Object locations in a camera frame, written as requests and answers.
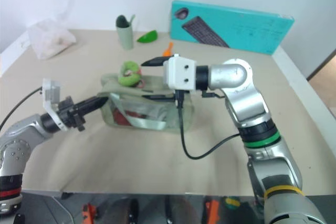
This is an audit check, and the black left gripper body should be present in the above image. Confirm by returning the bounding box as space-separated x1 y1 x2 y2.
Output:
57 96 87 132

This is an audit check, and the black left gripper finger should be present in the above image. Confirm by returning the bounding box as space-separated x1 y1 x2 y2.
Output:
78 102 105 118
76 96 109 110

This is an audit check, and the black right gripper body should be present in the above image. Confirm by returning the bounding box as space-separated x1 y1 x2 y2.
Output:
156 89 177 99

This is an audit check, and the green translucent zip pouch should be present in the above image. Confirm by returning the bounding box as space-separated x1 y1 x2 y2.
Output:
98 72 195 133

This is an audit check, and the green plush keychain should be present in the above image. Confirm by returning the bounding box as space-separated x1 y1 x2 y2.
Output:
117 61 144 88

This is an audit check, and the small orange plastic toy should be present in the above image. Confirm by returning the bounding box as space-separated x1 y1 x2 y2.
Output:
162 42 175 57

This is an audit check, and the bright green plastic bowl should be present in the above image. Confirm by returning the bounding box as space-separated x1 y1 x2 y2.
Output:
136 29 159 44

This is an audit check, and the pale green cup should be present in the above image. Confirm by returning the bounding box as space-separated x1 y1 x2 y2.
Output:
117 24 135 51

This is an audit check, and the clear plastic bag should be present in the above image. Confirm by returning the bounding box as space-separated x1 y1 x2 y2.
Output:
25 0 77 60

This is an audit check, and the teal keyboard box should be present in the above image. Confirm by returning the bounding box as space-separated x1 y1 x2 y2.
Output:
170 0 296 56

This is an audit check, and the orange black clamp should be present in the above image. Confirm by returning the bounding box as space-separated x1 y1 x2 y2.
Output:
81 202 99 224
205 199 221 224

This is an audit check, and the green yellow round object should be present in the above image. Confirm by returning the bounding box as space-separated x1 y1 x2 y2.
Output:
222 195 242 209

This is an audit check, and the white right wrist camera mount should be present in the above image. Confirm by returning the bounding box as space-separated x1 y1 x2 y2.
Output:
162 54 198 91

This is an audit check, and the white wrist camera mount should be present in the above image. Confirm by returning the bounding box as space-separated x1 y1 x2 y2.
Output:
162 54 198 91
41 78 67 132

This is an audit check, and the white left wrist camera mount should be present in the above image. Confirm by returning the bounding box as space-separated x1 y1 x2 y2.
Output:
41 78 67 132

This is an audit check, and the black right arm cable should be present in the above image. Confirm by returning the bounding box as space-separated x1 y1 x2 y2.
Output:
175 89 243 161

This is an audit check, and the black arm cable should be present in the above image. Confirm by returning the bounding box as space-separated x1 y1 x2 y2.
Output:
175 89 243 161
0 87 44 130

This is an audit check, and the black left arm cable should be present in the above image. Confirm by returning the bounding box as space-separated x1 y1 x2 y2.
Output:
0 87 44 130

